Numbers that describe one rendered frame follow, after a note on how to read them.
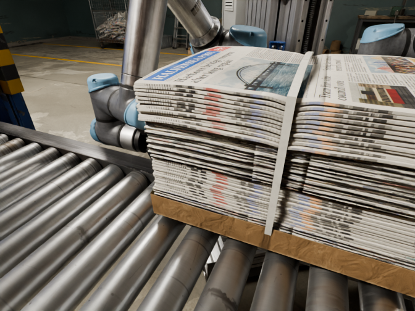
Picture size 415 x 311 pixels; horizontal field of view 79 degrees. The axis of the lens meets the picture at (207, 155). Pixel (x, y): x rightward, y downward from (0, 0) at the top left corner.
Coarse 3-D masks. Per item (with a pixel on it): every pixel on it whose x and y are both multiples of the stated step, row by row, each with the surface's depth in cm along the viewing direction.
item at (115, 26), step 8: (88, 0) 666; (104, 16) 724; (112, 16) 747; (120, 16) 677; (104, 24) 697; (112, 24) 675; (120, 24) 660; (104, 32) 699; (112, 32) 683; (120, 32) 685; (104, 40) 719; (112, 40) 695; (120, 40) 683
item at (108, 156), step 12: (0, 132) 71; (12, 132) 71; (24, 132) 71; (36, 132) 71; (48, 144) 65; (60, 144) 65; (72, 144) 65; (84, 144) 65; (84, 156) 61; (96, 156) 60; (108, 156) 60; (120, 156) 60; (132, 156) 60; (120, 168) 57; (132, 168) 56; (144, 168) 55; (348, 276) 45
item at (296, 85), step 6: (306, 54) 38; (306, 60) 33; (300, 66) 31; (306, 66) 31; (300, 72) 29; (294, 78) 28; (300, 78) 28; (294, 84) 27; (300, 84) 26; (294, 90) 25; (294, 96) 24
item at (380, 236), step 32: (352, 64) 38; (384, 64) 36; (352, 96) 25; (384, 96) 25; (320, 128) 25; (352, 128) 24; (384, 128) 23; (320, 160) 27; (352, 160) 25; (384, 160) 24; (320, 192) 28; (352, 192) 27; (384, 192) 25; (320, 224) 31; (352, 224) 29; (384, 224) 28; (384, 256) 29
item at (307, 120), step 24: (288, 72) 34; (312, 72) 34; (264, 96) 26; (312, 96) 25; (264, 120) 27; (312, 120) 25; (264, 144) 28; (288, 144) 27; (312, 144) 26; (264, 168) 30; (288, 168) 29; (264, 192) 32; (288, 192) 31; (264, 216) 34; (288, 216) 32
